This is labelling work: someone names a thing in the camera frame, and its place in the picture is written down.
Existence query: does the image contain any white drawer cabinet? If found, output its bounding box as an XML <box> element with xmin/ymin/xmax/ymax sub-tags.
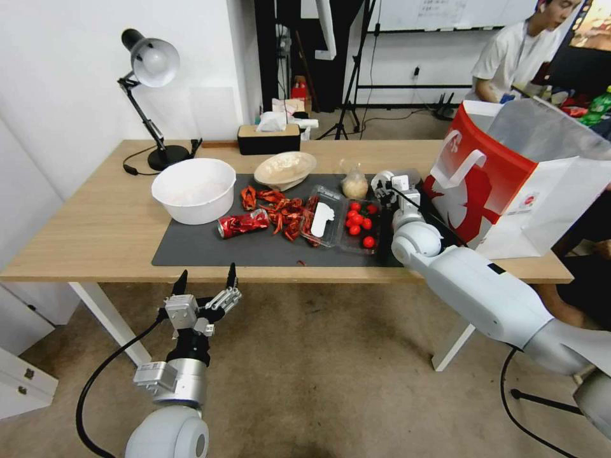
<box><xmin>0</xmin><ymin>281</ymin><xmax>81</xmax><ymax>422</ymax></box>

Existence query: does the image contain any white cardboard box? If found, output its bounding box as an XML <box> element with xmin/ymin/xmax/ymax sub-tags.
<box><xmin>285</xmin><ymin>116</ymin><xmax>321</xmax><ymax>142</ymax></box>

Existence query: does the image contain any black lamp cable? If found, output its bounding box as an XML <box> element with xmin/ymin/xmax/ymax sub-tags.
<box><xmin>123</xmin><ymin>142</ymin><xmax>161</xmax><ymax>176</ymax></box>

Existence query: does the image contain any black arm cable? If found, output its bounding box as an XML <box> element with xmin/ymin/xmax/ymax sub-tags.
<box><xmin>500</xmin><ymin>347</ymin><xmax>581</xmax><ymax>458</ymax></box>
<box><xmin>76</xmin><ymin>318</ymin><xmax>178</xmax><ymax>458</ymax></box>

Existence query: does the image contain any black wood-lid tissue box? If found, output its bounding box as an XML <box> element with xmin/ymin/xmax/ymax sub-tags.
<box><xmin>236</xmin><ymin>123</ymin><xmax>302</xmax><ymax>156</ymax></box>

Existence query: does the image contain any person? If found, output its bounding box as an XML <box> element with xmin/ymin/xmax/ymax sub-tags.
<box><xmin>471</xmin><ymin>0</ymin><xmax>589</xmax><ymax>105</ymax></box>

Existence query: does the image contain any black tripod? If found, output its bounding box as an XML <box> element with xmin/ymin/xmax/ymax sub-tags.
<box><xmin>316</xmin><ymin>0</ymin><xmax>379</xmax><ymax>142</ymax></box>

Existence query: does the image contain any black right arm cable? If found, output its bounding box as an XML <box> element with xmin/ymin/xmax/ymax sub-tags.
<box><xmin>500</xmin><ymin>347</ymin><xmax>581</xmax><ymax>458</ymax></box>

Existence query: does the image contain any whiteboard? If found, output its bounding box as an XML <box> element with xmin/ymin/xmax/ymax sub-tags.
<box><xmin>366</xmin><ymin>0</ymin><xmax>543</xmax><ymax>33</ymax></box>

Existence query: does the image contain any dark grey table mat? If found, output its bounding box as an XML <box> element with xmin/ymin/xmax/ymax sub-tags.
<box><xmin>151</xmin><ymin>172</ymin><xmax>474</xmax><ymax>268</ymax></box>

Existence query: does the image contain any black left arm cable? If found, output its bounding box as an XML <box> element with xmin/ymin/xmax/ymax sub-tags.
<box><xmin>76</xmin><ymin>318</ymin><xmax>178</xmax><ymax>458</ymax></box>

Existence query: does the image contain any green plastic bottle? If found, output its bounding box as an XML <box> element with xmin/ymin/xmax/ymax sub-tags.
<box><xmin>578</xmin><ymin>85</ymin><xmax>611</xmax><ymax>128</ymax></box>

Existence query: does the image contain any crushed red soda can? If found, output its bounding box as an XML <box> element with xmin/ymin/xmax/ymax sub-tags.
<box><xmin>217</xmin><ymin>208</ymin><xmax>271</xmax><ymax>239</ymax></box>

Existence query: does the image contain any black stand leg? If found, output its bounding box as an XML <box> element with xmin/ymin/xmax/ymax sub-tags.
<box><xmin>509</xmin><ymin>388</ymin><xmax>584</xmax><ymax>417</ymax></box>

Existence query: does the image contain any beige shallow bowl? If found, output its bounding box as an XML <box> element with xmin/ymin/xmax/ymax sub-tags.
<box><xmin>253</xmin><ymin>151</ymin><xmax>318</xmax><ymax>191</ymax></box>

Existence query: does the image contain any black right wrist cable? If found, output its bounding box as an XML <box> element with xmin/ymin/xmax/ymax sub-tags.
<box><xmin>389</xmin><ymin>186</ymin><xmax>471</xmax><ymax>249</ymax></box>

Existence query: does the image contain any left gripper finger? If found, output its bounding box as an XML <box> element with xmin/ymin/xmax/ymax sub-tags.
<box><xmin>164</xmin><ymin>269</ymin><xmax>190</xmax><ymax>302</ymax></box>
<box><xmin>200</xmin><ymin>261</ymin><xmax>243</xmax><ymax>321</ymax></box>

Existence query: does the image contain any red white delivery bag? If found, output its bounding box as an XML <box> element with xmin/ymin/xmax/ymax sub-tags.
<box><xmin>421</xmin><ymin>98</ymin><xmax>611</xmax><ymax>261</ymax></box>

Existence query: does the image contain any large white bowl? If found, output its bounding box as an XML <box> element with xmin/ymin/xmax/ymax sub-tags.
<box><xmin>151</xmin><ymin>158</ymin><xmax>237</xmax><ymax>226</ymax></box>

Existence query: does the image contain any clear disposable takeout box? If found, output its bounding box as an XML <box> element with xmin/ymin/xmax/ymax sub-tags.
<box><xmin>299</xmin><ymin>184</ymin><xmax>384</xmax><ymax>257</ymax></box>

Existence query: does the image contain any black desk lamp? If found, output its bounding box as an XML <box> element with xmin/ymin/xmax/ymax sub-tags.
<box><xmin>116</xmin><ymin>28</ymin><xmax>192</xmax><ymax>172</ymax></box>

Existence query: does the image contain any wooden table with white legs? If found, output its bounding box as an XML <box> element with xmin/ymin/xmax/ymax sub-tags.
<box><xmin>0</xmin><ymin>139</ymin><xmax>575</xmax><ymax>373</ymax></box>

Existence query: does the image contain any white tissue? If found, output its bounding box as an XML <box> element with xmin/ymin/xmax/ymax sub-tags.
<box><xmin>255</xmin><ymin>111</ymin><xmax>289</xmax><ymax>134</ymax></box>

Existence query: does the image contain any black wifi router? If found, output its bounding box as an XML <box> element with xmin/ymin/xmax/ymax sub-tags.
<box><xmin>431</xmin><ymin>92</ymin><xmax>458</xmax><ymax>121</ymax></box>

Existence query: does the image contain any clear bag of food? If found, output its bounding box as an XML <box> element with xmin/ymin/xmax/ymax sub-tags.
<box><xmin>340</xmin><ymin>161</ymin><xmax>370</xmax><ymax>201</ymax></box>

